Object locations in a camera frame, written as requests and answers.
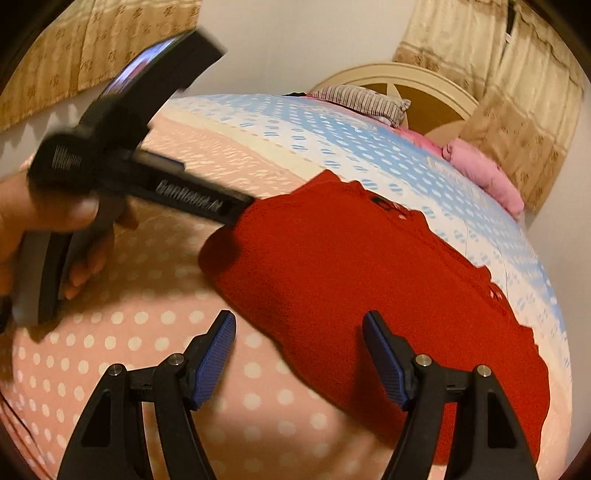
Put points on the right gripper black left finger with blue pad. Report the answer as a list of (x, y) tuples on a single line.
[(109, 440)]

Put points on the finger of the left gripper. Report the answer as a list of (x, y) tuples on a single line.
[(166, 182)]

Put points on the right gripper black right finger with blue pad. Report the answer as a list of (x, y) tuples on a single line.
[(488, 440)]

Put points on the red knitted sweater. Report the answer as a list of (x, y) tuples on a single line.
[(305, 268)]

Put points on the person's left hand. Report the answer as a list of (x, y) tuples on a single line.
[(24, 209)]

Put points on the pink blue dotted bedspread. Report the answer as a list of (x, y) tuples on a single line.
[(263, 421)]

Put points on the striped grey pillow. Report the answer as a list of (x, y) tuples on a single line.
[(390, 110)]

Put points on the pink pillow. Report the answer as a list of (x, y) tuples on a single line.
[(480, 177)]

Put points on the cream wooden headboard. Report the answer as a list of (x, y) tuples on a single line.
[(439, 108)]

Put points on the beige curtain behind headboard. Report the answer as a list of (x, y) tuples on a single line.
[(528, 85)]

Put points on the beige curtain left wall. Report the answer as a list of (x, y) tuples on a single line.
[(88, 44)]

